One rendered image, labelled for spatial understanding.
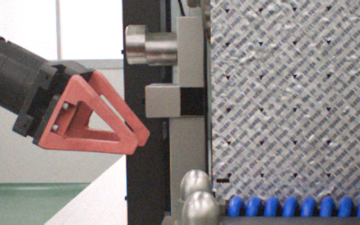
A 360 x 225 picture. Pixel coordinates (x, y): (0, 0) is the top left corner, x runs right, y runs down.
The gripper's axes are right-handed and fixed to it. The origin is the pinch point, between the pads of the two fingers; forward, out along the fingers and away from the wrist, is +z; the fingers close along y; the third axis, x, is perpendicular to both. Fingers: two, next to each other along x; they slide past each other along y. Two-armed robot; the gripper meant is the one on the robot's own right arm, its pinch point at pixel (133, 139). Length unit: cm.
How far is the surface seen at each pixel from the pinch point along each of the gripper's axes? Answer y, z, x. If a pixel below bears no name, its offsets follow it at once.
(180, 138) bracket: -9.0, 3.3, 0.5
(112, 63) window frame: -553, -100, -59
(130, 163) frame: -34.0, -2.4, -9.8
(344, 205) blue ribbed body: 1.8, 18.8, 3.7
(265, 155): -1.1, 11.1, 4.0
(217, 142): -1.0, 6.8, 3.0
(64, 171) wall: -553, -97, -159
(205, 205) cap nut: 16.2, 8.1, 1.4
